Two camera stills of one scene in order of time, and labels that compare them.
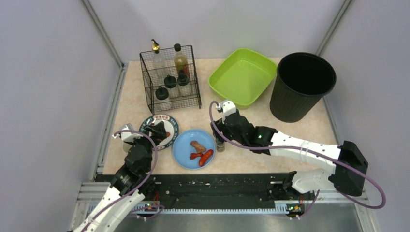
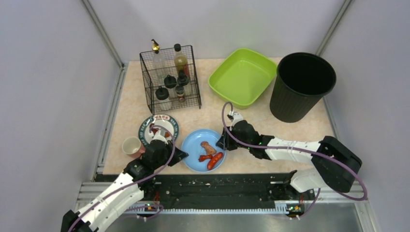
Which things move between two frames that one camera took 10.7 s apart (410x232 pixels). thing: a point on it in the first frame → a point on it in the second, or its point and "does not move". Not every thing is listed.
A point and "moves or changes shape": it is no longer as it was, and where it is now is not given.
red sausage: (206, 155) → (214, 160)
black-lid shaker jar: (162, 93) does not move
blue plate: (193, 149) moves or changes shape
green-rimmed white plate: (171, 127) does not move
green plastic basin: (241, 75) does not move
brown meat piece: (198, 147) → (210, 150)
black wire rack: (170, 77) does not move
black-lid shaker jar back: (170, 81) does not move
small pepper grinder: (220, 145) moves or changes shape
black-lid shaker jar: (182, 79) does not move
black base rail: (223, 192) does not move
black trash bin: (301, 79) does not move
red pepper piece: (193, 155) → (202, 158)
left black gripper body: (153, 133) → (172, 150)
